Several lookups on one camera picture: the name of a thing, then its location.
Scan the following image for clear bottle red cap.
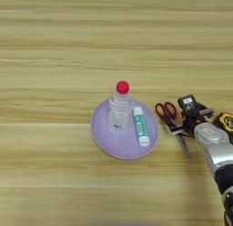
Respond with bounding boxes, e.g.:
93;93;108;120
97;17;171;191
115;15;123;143
107;80;133;132

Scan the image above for red handled scissors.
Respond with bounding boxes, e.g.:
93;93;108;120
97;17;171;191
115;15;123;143
155;101;193;159

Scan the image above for white green glue stick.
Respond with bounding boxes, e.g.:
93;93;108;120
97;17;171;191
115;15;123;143
132;106;151;148

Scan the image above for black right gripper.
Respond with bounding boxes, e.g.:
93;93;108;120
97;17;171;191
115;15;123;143
167;105;216;139

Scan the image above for black yellow tape measure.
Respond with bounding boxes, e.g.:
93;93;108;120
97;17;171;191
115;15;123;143
212;111;233;137

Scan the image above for purple round plate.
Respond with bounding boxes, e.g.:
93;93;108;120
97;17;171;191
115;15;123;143
90;98;160;160

